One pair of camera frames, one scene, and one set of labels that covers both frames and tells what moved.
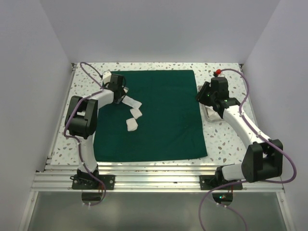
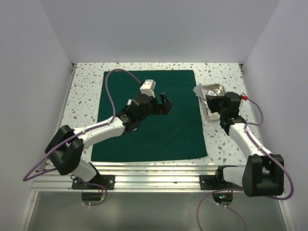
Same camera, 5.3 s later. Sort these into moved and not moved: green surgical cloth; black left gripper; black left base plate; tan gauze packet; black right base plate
Moved: tan gauze packet; black left gripper
Not moved: black left base plate; black right base plate; green surgical cloth
